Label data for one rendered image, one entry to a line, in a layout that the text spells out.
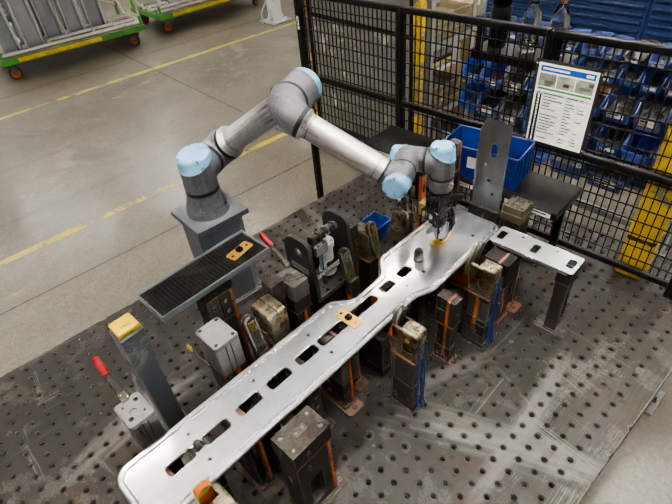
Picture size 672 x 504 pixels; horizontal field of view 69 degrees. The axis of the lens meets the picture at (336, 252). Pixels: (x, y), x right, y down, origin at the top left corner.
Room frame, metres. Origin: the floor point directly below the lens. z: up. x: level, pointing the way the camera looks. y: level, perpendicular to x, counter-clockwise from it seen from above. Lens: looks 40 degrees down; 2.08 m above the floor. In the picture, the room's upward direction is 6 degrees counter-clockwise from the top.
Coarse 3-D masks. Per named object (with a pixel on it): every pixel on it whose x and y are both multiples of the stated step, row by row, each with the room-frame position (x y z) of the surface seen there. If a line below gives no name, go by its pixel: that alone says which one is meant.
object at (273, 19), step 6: (270, 0) 8.06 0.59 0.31; (276, 0) 8.09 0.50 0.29; (270, 6) 8.08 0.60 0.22; (276, 6) 8.08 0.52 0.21; (270, 12) 8.10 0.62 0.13; (276, 12) 8.07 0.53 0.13; (282, 12) 8.23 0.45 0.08; (270, 18) 8.09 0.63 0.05; (276, 18) 8.06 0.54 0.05; (282, 18) 8.13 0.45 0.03; (288, 18) 8.11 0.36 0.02
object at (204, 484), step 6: (204, 480) 0.49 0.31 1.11; (198, 486) 0.48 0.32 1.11; (204, 486) 0.48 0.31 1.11; (210, 486) 0.48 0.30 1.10; (192, 492) 0.47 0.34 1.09; (198, 492) 0.47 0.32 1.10; (204, 492) 0.47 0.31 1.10; (210, 492) 0.48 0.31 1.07; (198, 498) 0.46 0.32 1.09; (204, 498) 0.47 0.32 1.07; (210, 498) 0.48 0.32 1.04
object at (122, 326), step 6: (120, 318) 0.92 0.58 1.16; (126, 318) 0.92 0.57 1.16; (132, 318) 0.92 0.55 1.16; (114, 324) 0.90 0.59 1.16; (120, 324) 0.90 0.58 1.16; (126, 324) 0.90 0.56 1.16; (132, 324) 0.90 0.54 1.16; (138, 324) 0.90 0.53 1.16; (114, 330) 0.88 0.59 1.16; (120, 330) 0.88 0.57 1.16; (126, 330) 0.88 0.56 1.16; (132, 330) 0.88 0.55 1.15; (120, 336) 0.86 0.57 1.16
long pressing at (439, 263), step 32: (480, 224) 1.37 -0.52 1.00; (384, 256) 1.24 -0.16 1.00; (448, 256) 1.21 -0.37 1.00; (416, 288) 1.08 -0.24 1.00; (320, 320) 0.99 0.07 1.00; (384, 320) 0.97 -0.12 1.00; (288, 352) 0.88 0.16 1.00; (320, 352) 0.87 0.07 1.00; (352, 352) 0.86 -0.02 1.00; (256, 384) 0.79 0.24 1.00; (288, 384) 0.78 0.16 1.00; (320, 384) 0.77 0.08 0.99; (192, 416) 0.71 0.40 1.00; (224, 416) 0.70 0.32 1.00; (256, 416) 0.69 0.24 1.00; (160, 448) 0.63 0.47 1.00; (192, 448) 0.62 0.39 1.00; (224, 448) 0.62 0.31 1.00; (128, 480) 0.56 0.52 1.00; (160, 480) 0.55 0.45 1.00; (192, 480) 0.55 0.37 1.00
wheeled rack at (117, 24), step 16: (112, 16) 8.18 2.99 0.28; (128, 16) 7.85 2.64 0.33; (64, 32) 7.50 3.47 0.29; (80, 32) 7.39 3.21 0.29; (96, 32) 7.29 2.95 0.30; (112, 32) 7.31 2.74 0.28; (128, 32) 7.41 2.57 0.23; (32, 48) 6.81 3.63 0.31; (48, 48) 6.85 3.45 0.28; (64, 48) 6.90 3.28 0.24; (0, 64) 6.51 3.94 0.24
